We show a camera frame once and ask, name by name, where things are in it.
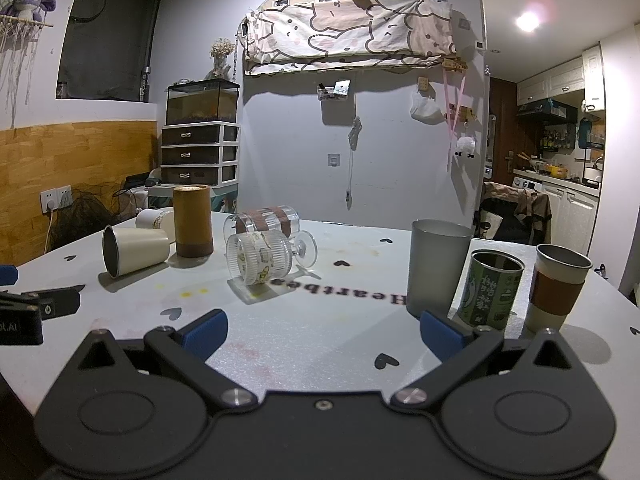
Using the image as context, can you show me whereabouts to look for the black mesh net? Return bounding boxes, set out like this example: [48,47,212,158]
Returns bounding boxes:
[49,194,120,252]

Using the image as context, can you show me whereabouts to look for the white washing machine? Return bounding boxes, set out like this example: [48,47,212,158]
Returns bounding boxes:
[513,174,545,194]

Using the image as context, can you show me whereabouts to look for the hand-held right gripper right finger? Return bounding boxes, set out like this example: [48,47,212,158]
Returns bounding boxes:
[390,309,577,409]

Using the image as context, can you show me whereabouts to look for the green printed cup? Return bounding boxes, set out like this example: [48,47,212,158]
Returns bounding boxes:
[457,249,525,331]

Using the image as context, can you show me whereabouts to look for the dark window curtain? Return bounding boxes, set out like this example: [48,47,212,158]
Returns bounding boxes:
[55,0,165,104]

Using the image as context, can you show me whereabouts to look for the white wall power outlet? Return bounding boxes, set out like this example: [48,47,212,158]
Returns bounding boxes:
[39,185,74,212]

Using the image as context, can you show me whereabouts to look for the clear glass cup brown band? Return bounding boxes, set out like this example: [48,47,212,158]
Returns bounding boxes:
[223,204,301,241]

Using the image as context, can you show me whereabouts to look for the plastic drawer unit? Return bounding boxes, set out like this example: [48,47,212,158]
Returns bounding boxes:
[160,123,240,185]

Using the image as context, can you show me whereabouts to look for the glass fish tank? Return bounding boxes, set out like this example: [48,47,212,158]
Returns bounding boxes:
[164,78,240,126]

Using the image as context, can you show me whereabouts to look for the small clear wall shelf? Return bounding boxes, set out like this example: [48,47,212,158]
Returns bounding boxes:
[316,79,352,102]

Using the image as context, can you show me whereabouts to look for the white cup brown sleeve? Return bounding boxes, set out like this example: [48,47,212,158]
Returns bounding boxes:
[524,243,594,334]

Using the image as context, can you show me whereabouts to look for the white face mask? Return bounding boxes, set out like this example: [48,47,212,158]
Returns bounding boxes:
[409,90,444,122]

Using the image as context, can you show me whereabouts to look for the printed blanket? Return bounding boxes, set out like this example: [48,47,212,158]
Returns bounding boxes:
[243,0,458,77]

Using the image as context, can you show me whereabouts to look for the white kitchen wall cabinet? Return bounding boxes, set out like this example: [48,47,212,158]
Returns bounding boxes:
[516,45,607,111]

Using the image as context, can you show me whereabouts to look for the chair with draped clothes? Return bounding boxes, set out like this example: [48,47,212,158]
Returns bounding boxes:
[477,181,553,247]

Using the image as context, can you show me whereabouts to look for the purple plush toy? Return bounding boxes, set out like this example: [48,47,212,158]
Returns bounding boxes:
[0,0,59,24]

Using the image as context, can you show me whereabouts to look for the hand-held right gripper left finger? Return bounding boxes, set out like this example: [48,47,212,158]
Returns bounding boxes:
[75,309,257,409]

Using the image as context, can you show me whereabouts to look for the white macrame wall hanging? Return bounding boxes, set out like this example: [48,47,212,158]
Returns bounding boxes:
[0,14,53,128]

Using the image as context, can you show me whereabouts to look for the hanging white cable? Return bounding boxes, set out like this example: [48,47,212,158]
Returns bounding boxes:
[344,116,363,211]

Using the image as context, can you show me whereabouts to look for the grey frosted cup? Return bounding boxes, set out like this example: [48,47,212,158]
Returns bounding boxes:
[406,218,474,319]

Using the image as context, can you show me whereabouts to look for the tall brown cylindrical cup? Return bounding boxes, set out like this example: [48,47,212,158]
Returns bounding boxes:
[172,184,215,257]

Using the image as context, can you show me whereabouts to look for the dried flower bouquet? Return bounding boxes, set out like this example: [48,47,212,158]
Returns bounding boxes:
[209,38,237,81]

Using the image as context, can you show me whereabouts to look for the white paper cup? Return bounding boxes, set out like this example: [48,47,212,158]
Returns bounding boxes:
[102,225,171,279]
[135,207,176,246]

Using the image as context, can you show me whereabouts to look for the ceiling spotlight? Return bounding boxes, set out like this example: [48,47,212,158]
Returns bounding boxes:
[515,9,542,34]

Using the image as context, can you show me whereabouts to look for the pink ribbon strips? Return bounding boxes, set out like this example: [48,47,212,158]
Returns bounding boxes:
[442,67,471,171]

